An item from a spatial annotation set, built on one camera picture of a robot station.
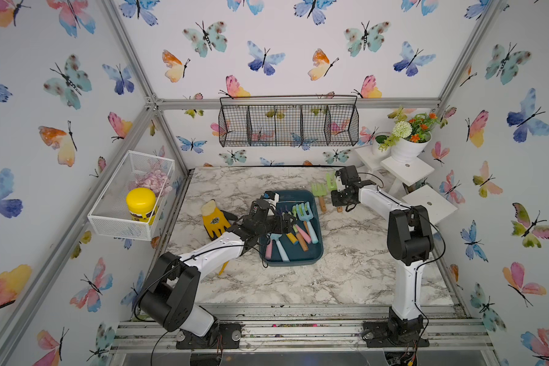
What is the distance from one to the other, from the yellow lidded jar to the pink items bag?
2 cm

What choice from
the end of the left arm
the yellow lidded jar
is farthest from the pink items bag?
the end of the left arm

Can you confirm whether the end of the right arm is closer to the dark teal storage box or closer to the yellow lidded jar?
the dark teal storage box

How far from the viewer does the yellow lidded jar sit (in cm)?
64

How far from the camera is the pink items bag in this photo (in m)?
0.70

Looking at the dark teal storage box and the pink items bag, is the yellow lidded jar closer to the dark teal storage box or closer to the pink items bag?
the pink items bag
